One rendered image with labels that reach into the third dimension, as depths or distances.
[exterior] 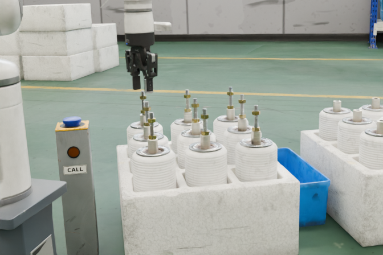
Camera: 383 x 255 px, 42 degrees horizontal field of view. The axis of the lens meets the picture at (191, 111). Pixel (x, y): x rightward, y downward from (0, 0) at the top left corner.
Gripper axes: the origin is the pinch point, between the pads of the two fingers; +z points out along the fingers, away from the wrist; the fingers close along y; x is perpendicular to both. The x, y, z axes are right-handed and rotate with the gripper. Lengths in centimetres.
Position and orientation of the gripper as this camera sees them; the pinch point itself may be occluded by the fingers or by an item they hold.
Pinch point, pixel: (142, 86)
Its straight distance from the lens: 132.6
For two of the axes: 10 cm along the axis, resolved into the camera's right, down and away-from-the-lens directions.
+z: 0.3, 9.7, 2.3
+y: 5.5, 1.8, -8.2
